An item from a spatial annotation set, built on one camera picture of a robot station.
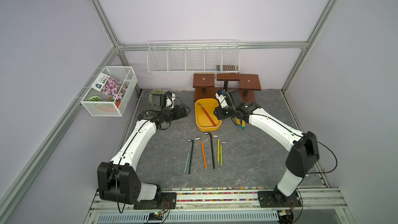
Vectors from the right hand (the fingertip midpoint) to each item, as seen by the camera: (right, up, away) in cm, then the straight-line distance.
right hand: (216, 109), depth 85 cm
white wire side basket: (-56, +3, -13) cm, 58 cm away
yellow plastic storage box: (-6, -10, +18) cm, 21 cm away
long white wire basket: (-15, +34, +14) cm, 40 cm away
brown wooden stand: (+21, +16, +18) cm, 32 cm away
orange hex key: (-7, -25, +4) cm, 26 cm away
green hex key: (+3, -26, +4) cm, 26 cm away
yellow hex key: (+2, -23, +6) cm, 24 cm away
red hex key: (-4, -5, +20) cm, 21 cm away
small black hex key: (-14, -27, +4) cm, 31 cm away
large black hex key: (-1, -31, 0) cm, 31 cm away
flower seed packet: (-53, +12, -10) cm, 55 cm away
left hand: (-17, -1, -4) cm, 17 cm away
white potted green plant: (-38, +11, +16) cm, 43 cm away
